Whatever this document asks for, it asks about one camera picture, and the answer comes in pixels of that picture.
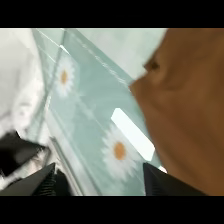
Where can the black garment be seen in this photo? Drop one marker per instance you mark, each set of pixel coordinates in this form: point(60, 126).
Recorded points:
point(16, 151)

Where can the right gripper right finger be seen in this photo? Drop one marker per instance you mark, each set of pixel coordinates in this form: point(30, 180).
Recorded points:
point(163, 186)

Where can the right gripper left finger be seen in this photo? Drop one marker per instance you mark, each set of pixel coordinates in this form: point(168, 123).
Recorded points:
point(41, 185)

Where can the white garment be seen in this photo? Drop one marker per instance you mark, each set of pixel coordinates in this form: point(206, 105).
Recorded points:
point(18, 83)

